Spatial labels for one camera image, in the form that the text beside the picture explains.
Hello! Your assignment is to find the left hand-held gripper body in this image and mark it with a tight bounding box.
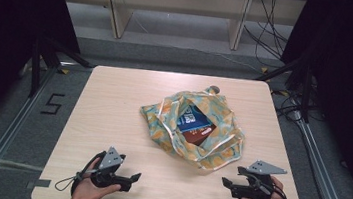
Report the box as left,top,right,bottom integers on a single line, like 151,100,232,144
88,143,129,192

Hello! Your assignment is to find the thin grey cable loop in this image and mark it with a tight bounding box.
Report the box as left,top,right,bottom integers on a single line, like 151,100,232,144
53,172,83,194

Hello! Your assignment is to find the grey tape strip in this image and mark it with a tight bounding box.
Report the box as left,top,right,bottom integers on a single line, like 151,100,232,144
26,176,53,193

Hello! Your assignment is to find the black floor cable tangle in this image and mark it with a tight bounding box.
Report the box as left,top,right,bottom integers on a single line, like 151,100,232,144
267,86,329,126

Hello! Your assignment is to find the blue box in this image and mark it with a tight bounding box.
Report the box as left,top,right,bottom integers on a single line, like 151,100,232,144
175,103,219,138

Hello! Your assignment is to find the aluminium floor rail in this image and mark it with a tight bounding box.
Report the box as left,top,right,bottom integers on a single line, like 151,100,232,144
0,58,60,199
286,118,353,199

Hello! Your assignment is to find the orange flower print shopping bag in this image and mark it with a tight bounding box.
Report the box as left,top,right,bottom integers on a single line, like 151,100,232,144
133,78,252,175

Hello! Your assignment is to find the person's left hand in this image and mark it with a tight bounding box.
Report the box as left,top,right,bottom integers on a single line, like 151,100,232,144
68,156,125,199

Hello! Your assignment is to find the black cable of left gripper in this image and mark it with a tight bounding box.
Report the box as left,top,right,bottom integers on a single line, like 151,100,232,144
69,147,107,199

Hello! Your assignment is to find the black metal stand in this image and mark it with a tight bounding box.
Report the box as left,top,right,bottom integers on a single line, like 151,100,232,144
250,50,318,125
26,33,96,104

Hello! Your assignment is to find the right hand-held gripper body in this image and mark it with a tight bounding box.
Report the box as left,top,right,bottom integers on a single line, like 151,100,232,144
233,157,289,199

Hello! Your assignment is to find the hanging black cable bundle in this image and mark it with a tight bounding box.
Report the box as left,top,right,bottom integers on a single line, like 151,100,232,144
239,0,294,70

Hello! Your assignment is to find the brown red box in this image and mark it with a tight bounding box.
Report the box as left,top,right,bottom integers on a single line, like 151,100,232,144
181,123,218,149

